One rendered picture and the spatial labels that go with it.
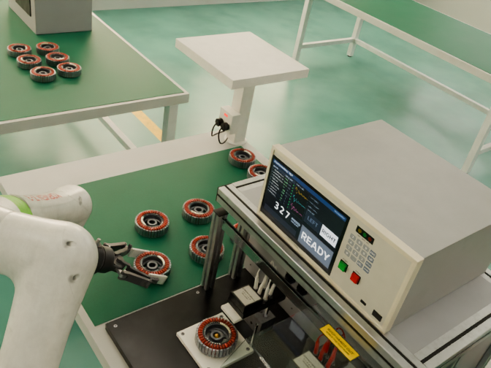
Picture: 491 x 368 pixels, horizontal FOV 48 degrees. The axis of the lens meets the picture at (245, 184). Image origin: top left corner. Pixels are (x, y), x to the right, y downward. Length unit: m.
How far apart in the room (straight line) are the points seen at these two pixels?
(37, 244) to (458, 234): 0.80
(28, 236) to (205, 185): 1.20
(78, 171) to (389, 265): 1.32
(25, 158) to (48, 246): 2.61
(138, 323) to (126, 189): 0.63
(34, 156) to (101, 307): 2.07
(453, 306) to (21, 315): 0.90
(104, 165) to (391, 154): 1.16
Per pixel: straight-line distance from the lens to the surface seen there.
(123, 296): 1.63
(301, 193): 1.24
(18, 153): 3.59
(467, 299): 1.38
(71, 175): 2.09
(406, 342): 1.21
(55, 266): 0.94
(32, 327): 0.96
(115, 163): 2.16
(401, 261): 1.09
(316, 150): 1.30
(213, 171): 2.17
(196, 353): 1.48
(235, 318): 1.44
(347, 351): 1.21
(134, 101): 2.61
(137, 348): 1.49
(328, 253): 1.23
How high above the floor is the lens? 1.95
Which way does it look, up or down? 34 degrees down
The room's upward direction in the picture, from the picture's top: 12 degrees clockwise
